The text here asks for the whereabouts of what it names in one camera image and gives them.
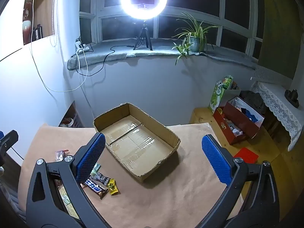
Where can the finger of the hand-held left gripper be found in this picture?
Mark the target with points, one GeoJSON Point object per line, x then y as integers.
{"type": "Point", "coordinates": [8, 141]}

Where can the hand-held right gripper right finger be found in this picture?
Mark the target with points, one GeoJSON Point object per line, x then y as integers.
{"type": "Point", "coordinates": [216, 161]}

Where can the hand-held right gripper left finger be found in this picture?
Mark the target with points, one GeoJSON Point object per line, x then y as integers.
{"type": "Point", "coordinates": [91, 156]}

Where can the black candy wrapper white print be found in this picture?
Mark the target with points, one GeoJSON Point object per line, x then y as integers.
{"type": "Point", "coordinates": [103, 177]}

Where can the clear snack packet red seal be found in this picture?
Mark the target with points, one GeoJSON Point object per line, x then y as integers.
{"type": "Point", "coordinates": [60, 155]}

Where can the yellow cake packet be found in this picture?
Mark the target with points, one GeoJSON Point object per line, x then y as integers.
{"type": "Point", "coordinates": [65, 196]}

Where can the green candy in clear wrapper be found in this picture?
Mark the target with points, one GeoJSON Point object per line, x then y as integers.
{"type": "Point", "coordinates": [96, 169]}

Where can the brown chocolate bar blue letters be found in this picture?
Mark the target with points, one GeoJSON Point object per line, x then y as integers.
{"type": "Point", "coordinates": [93, 187]}

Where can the red flat lid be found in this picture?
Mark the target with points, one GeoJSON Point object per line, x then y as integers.
{"type": "Point", "coordinates": [247, 155]}

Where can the yellow candy wrapper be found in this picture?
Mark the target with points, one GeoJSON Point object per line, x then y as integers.
{"type": "Point", "coordinates": [112, 187]}

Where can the white plastic basket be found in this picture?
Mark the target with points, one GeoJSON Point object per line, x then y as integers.
{"type": "Point", "coordinates": [77, 122]}

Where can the red cardboard box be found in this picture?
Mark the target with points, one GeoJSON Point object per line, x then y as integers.
{"type": "Point", "coordinates": [242, 125]}

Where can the blue cloth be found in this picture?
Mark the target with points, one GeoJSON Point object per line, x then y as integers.
{"type": "Point", "coordinates": [249, 114]}

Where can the green printed carton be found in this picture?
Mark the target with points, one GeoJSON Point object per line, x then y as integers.
{"type": "Point", "coordinates": [217, 97]}

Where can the dark cloth bag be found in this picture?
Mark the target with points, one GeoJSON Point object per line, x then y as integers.
{"type": "Point", "coordinates": [251, 101]}

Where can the white lace cloth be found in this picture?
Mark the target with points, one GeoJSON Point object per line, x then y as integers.
{"type": "Point", "coordinates": [277, 104]}

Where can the dark figurine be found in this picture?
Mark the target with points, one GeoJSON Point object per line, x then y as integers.
{"type": "Point", "coordinates": [292, 97]}

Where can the white power strip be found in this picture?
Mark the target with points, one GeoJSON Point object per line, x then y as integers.
{"type": "Point", "coordinates": [80, 46]}

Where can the red and white vase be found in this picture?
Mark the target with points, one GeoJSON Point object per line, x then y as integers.
{"type": "Point", "coordinates": [26, 26]}

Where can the spider plant in grey pot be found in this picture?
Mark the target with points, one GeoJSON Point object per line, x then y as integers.
{"type": "Point", "coordinates": [196, 43]}

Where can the grey windowsill mat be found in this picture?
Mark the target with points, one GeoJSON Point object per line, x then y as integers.
{"type": "Point", "coordinates": [163, 49]}

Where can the olive green curtain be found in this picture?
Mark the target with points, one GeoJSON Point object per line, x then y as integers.
{"type": "Point", "coordinates": [277, 28]}

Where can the wooden wall cabinet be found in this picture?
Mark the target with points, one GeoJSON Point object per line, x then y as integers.
{"type": "Point", "coordinates": [45, 9]}

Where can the white window frame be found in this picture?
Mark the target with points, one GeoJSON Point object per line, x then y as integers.
{"type": "Point", "coordinates": [171, 10]}

